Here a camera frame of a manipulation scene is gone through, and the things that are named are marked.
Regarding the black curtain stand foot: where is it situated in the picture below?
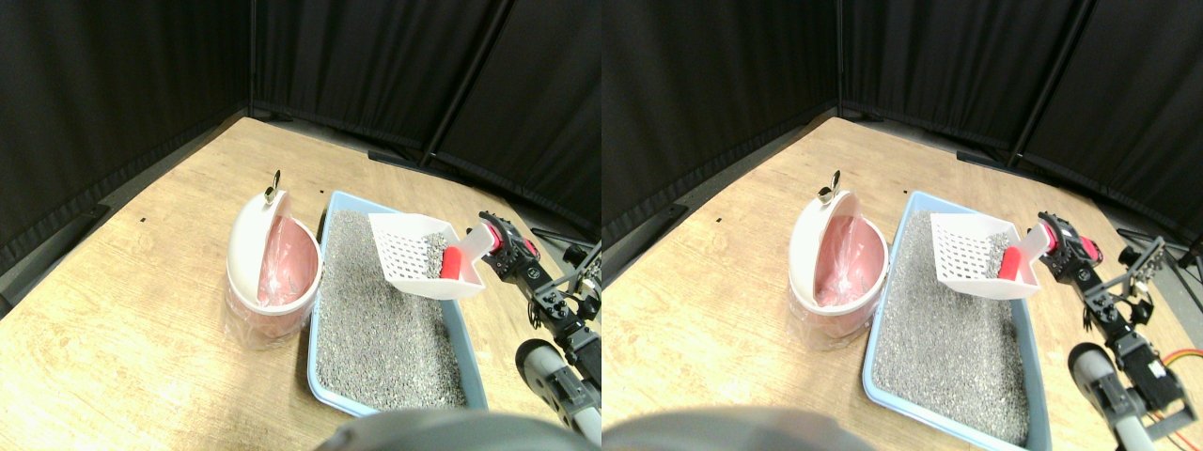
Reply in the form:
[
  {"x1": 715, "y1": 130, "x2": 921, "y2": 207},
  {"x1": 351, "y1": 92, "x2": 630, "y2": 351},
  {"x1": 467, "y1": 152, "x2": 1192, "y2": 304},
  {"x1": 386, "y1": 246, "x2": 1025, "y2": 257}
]
[
  {"x1": 1118, "y1": 224, "x2": 1203, "y2": 270},
  {"x1": 531, "y1": 225, "x2": 602, "y2": 251},
  {"x1": 957, "y1": 148, "x2": 1037, "y2": 171},
  {"x1": 368, "y1": 148, "x2": 445, "y2": 171}
]

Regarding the white bin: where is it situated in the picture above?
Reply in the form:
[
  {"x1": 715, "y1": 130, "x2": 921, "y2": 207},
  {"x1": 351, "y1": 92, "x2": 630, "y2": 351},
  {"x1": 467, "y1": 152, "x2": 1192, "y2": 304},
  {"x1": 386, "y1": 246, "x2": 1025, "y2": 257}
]
[
  {"x1": 224, "y1": 171, "x2": 323, "y2": 350},
  {"x1": 788, "y1": 171, "x2": 889, "y2": 350}
]

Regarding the black bracket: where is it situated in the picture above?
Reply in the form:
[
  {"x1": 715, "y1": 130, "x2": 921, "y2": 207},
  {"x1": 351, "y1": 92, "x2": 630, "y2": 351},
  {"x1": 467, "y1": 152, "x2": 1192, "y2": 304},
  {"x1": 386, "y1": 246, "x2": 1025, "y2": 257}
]
[
  {"x1": 1118, "y1": 235, "x2": 1168, "y2": 288},
  {"x1": 562, "y1": 241, "x2": 602, "y2": 285}
]

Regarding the white scoop with red handle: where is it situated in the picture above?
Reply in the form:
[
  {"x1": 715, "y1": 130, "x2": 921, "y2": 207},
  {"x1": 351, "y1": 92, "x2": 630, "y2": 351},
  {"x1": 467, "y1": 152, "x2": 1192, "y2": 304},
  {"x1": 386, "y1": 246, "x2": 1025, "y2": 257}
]
[
  {"x1": 930, "y1": 212, "x2": 1101, "y2": 301},
  {"x1": 367, "y1": 211, "x2": 541, "y2": 301}
]

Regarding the blue litter tray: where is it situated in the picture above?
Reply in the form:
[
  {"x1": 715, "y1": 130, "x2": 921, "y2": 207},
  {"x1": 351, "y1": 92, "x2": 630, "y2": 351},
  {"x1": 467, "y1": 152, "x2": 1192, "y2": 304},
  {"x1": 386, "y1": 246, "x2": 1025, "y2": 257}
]
[
  {"x1": 307, "y1": 191, "x2": 490, "y2": 418},
  {"x1": 862, "y1": 191, "x2": 1054, "y2": 451}
]

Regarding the orange wire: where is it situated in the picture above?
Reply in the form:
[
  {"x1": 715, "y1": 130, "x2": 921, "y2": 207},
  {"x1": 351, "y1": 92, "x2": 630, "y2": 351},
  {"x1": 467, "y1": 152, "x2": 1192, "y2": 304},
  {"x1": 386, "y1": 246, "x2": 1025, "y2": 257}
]
[{"x1": 1160, "y1": 349, "x2": 1203, "y2": 379}]

